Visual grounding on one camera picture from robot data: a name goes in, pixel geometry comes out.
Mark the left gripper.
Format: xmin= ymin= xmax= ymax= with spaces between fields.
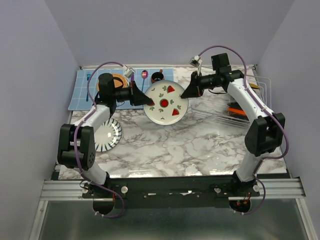
xmin=111 ymin=80 xmax=153 ymax=106

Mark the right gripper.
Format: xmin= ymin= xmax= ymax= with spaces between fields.
xmin=181 ymin=71 xmax=220 ymax=99

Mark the watermelon pattern plate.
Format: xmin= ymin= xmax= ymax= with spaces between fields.
xmin=143 ymin=80 xmax=189 ymax=126

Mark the blue striped white plate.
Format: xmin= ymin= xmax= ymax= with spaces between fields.
xmin=94 ymin=118 xmax=123 ymax=152

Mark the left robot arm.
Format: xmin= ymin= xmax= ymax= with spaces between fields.
xmin=57 ymin=73 xmax=153 ymax=198

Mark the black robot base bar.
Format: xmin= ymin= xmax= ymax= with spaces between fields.
xmin=82 ymin=174 xmax=260 ymax=209

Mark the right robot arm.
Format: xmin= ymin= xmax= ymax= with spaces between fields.
xmin=180 ymin=53 xmax=285 ymax=196

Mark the iridescent spoon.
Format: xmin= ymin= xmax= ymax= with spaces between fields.
xmin=141 ymin=69 xmax=149 ymax=92

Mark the woven orange trivet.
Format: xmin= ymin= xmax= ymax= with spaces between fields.
xmin=112 ymin=73 xmax=128 ymax=88

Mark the brown ceramic mug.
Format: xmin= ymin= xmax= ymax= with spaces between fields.
xmin=150 ymin=69 xmax=165 ymax=84

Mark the orange plate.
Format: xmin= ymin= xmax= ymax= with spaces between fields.
xmin=228 ymin=107 xmax=246 ymax=116

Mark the blue fork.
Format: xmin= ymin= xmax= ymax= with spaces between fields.
xmin=86 ymin=72 xmax=91 ymax=102

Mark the blue grid placemat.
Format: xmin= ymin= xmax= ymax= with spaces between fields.
xmin=68 ymin=68 xmax=174 ymax=111

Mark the yellow plate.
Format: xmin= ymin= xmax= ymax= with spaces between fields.
xmin=249 ymin=83 xmax=260 ymax=90

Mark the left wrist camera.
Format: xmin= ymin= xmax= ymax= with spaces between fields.
xmin=122 ymin=66 xmax=135 ymax=79

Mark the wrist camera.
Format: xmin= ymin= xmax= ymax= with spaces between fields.
xmin=122 ymin=66 xmax=135 ymax=79
xmin=189 ymin=55 xmax=202 ymax=76

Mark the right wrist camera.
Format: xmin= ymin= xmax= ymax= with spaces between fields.
xmin=189 ymin=55 xmax=202 ymax=76

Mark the white wire dish rack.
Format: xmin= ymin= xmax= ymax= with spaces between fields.
xmin=189 ymin=68 xmax=272 ymax=129

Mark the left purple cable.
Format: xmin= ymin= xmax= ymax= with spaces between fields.
xmin=73 ymin=61 xmax=127 ymax=219

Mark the aluminium frame rail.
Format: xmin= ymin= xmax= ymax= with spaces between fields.
xmin=40 ymin=178 xmax=306 ymax=201

